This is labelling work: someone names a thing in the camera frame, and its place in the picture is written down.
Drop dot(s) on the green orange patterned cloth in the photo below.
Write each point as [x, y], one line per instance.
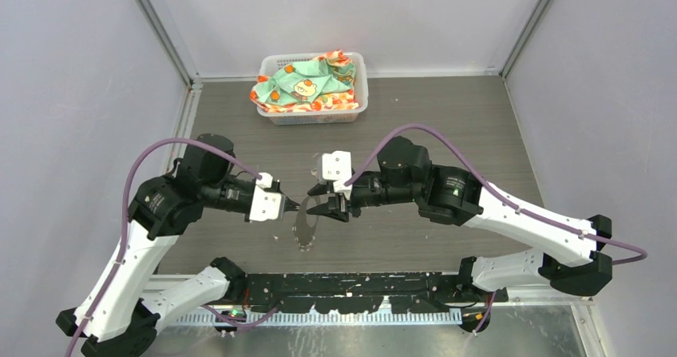
[324, 83]

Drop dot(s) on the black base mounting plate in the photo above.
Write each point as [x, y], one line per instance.
[352, 293]

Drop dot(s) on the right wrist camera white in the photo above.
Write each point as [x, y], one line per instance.
[334, 170]

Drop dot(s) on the large metal keyring holder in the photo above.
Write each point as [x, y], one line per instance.
[305, 225]

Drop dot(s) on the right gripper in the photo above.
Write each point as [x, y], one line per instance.
[338, 207]

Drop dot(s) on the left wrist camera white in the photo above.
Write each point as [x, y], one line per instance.
[267, 204]

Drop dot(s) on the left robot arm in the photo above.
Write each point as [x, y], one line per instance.
[118, 318]

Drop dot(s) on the white plastic basket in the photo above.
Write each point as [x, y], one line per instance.
[273, 63]

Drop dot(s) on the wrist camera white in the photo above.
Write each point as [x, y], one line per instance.
[267, 204]
[334, 170]

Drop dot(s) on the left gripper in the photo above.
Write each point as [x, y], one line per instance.
[290, 204]

